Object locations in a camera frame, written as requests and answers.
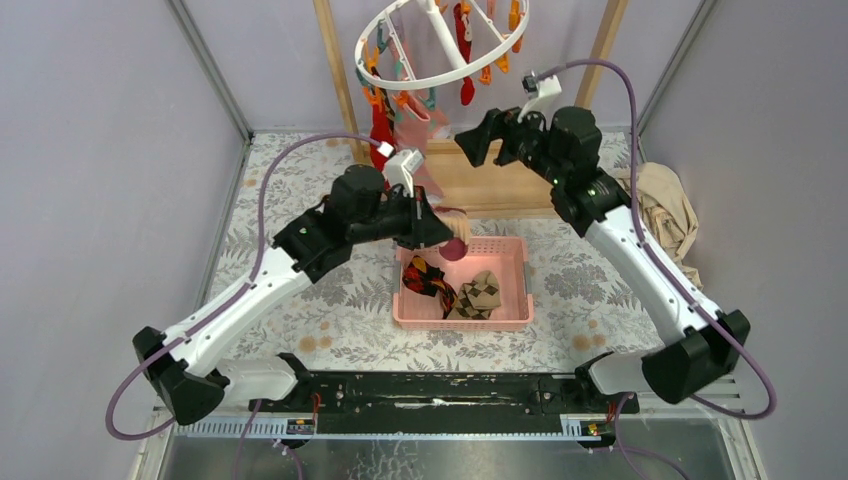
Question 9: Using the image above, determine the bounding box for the white round clip hanger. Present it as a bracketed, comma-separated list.
[354, 1, 531, 91]

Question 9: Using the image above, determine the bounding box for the wooden hanger stand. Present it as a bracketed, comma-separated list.
[313, 0, 629, 218]

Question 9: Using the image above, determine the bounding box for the purple cable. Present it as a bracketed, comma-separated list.
[104, 132, 392, 480]
[529, 58, 779, 480]

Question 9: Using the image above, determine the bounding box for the pink plastic basket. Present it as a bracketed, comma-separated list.
[392, 235, 535, 333]

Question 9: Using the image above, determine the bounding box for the floral table mat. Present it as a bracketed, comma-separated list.
[210, 133, 661, 372]

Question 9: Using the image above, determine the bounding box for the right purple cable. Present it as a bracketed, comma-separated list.
[529, 58, 779, 480]

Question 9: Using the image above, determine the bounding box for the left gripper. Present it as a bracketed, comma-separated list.
[348, 186, 454, 251]

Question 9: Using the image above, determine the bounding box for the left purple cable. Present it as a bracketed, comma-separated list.
[104, 132, 392, 480]

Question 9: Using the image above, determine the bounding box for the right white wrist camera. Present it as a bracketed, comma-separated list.
[518, 74, 562, 122]

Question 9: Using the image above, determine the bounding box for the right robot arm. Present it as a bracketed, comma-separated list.
[454, 107, 750, 412]

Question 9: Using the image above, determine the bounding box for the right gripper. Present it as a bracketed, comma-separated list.
[453, 97, 566, 186]

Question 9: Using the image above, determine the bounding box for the beige crumpled cloth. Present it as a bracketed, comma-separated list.
[636, 162, 703, 289]

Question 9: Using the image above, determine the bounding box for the pink sock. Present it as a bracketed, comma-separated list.
[393, 94, 444, 206]

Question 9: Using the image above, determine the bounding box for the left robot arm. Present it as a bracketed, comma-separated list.
[132, 166, 453, 425]

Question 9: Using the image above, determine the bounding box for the black red yellow argyle sock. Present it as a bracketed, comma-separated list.
[401, 256, 458, 319]

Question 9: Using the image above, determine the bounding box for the beige brown argyle sock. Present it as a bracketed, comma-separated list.
[447, 270, 502, 320]

